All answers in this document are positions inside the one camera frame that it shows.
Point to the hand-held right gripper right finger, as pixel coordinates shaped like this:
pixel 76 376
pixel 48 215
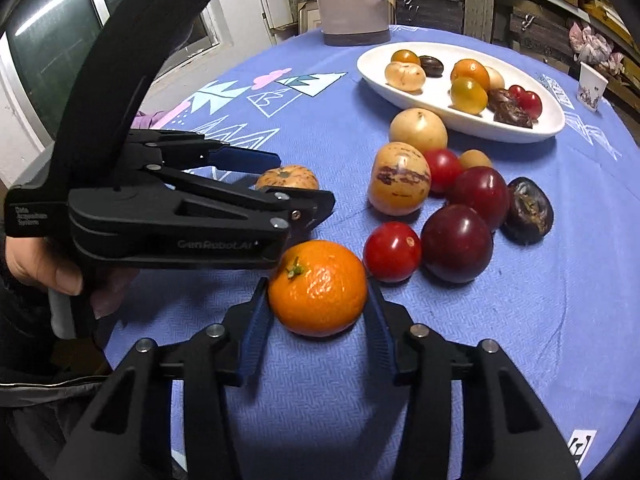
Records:
pixel 377 325

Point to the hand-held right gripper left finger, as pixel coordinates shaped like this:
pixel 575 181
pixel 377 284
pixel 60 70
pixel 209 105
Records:
pixel 255 330

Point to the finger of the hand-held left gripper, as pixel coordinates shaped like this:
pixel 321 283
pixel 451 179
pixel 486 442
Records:
pixel 300 202
pixel 245 157

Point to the small striped orange fruit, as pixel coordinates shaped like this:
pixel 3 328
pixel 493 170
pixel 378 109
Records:
pixel 287 177

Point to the orange mandarin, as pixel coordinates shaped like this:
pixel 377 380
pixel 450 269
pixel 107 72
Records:
pixel 317 287
pixel 470 71

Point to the tan oval fruit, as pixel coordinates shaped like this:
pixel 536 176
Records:
pixel 405 76

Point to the white oval plate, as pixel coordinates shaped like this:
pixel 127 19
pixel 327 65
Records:
pixel 437 96

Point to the dark water chestnut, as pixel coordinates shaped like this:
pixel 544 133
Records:
pixel 528 210
pixel 515 117
pixel 500 99
pixel 431 65

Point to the yellow cherry tomato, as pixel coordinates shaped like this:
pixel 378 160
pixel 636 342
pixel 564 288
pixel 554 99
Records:
pixel 468 96

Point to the pale yellow round fruit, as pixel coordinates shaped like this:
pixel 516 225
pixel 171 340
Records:
pixel 418 130
pixel 496 79

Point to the red cherry tomato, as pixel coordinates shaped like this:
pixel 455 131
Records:
pixel 516 92
pixel 391 252
pixel 444 170
pixel 532 104

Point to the person's left hand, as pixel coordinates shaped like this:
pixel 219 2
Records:
pixel 45 267

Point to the purple cloth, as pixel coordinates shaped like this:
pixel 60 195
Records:
pixel 150 121

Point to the white framed window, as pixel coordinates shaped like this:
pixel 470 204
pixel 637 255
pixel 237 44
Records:
pixel 50 50

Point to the striped pepino melon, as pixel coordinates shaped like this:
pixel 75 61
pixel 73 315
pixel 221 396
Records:
pixel 398 180

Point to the dark red plum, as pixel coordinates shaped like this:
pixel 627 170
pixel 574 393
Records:
pixel 480 192
pixel 456 243

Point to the blue printed tablecloth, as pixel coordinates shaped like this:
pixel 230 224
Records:
pixel 500 335

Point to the small tan longan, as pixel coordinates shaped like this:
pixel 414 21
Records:
pixel 475 159

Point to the beige thermos jug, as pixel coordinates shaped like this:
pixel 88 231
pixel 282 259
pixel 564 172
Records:
pixel 345 5

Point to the printed paper cup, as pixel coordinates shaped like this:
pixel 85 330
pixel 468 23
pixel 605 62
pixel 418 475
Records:
pixel 592 87

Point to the pink crumpled cloth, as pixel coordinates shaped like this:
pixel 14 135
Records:
pixel 592 42

